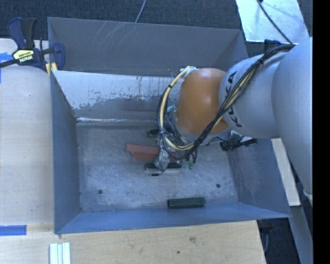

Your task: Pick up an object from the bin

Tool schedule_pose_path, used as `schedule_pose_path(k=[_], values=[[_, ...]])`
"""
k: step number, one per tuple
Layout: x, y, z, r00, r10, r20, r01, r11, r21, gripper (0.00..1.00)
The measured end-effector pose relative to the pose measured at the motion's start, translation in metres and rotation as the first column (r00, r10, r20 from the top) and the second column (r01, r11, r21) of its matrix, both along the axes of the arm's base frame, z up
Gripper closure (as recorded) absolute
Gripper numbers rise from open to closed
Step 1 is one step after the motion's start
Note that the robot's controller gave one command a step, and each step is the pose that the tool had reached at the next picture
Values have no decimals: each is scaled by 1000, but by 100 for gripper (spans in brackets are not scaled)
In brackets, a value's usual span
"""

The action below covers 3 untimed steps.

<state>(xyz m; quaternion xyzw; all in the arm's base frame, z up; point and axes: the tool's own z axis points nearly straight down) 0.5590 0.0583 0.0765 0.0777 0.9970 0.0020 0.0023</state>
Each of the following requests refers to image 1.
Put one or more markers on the dark green flat block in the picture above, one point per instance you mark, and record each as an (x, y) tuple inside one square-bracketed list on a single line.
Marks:
[(149, 166), (186, 202)]

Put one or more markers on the red-brown flat block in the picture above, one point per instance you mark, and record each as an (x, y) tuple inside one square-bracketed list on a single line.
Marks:
[(143, 156), (141, 148)]

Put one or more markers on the grey metal bin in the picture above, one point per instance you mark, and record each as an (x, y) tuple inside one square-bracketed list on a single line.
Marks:
[(121, 175)]

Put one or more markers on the pale wood board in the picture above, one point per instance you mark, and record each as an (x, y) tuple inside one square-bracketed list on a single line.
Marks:
[(24, 147)]

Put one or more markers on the black cylinder on white bracket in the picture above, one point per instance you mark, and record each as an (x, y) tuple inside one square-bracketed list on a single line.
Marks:
[(231, 145)]

